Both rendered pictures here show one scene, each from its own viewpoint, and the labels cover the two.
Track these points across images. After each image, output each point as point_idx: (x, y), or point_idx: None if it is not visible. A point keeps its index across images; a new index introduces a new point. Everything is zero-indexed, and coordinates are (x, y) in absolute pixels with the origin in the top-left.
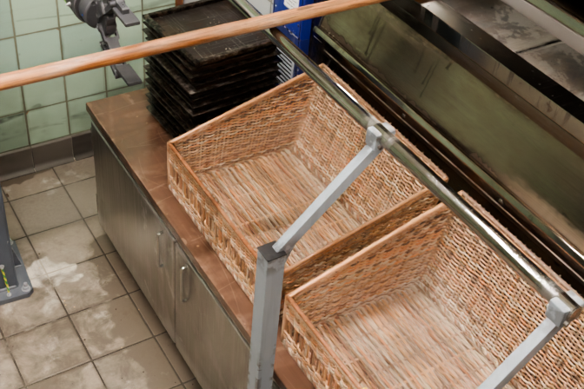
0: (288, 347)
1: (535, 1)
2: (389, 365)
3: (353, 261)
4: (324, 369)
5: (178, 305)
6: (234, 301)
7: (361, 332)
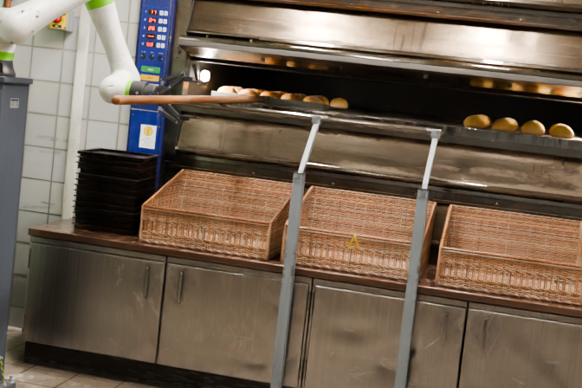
0: None
1: (355, 54)
2: (332, 260)
3: None
4: (321, 248)
5: (166, 317)
6: (240, 258)
7: None
